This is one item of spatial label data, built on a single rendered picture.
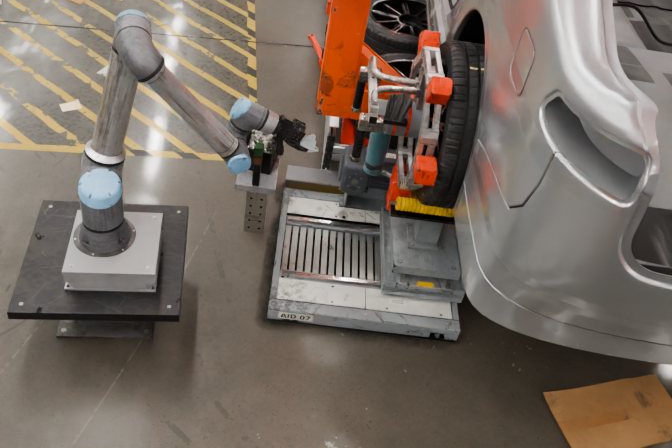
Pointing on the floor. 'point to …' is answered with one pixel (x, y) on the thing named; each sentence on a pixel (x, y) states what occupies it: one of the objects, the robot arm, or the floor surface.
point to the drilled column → (255, 211)
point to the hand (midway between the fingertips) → (314, 150)
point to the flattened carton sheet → (614, 413)
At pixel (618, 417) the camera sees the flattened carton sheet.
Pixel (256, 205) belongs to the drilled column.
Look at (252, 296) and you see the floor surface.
